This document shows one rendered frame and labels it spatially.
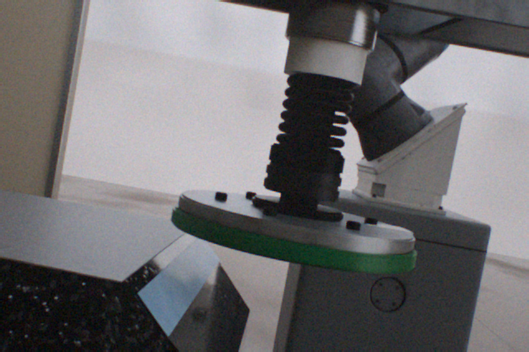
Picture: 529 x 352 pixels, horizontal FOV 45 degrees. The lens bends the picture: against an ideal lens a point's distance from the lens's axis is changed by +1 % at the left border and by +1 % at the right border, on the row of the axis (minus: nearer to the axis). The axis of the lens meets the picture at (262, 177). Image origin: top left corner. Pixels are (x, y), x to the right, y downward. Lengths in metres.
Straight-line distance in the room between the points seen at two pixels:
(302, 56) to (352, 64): 0.04
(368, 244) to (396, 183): 0.99
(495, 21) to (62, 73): 5.23
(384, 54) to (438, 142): 0.25
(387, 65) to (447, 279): 0.52
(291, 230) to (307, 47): 0.17
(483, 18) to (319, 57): 0.14
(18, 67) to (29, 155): 0.74
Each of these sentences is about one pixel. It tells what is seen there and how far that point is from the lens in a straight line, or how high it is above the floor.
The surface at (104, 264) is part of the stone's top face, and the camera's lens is 0.51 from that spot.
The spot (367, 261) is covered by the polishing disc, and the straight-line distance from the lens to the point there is 0.49.
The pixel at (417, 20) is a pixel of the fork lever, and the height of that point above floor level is 1.08.
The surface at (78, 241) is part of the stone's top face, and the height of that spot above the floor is 0.82.
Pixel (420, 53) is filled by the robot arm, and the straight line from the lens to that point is 1.63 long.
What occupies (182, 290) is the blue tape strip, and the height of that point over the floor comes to 0.80.
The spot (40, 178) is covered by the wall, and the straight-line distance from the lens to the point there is 5.72.
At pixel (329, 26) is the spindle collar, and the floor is 1.04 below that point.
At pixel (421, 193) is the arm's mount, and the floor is 0.89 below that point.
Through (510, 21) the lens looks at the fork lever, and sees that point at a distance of 0.58.
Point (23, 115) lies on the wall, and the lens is 5.76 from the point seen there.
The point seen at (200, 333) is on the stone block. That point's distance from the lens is 0.55.
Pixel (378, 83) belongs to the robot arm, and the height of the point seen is 1.12.
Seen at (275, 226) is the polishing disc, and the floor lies 0.88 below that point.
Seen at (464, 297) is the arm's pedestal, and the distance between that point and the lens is 1.50.
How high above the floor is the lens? 0.94
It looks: 3 degrees down
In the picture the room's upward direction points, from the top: 10 degrees clockwise
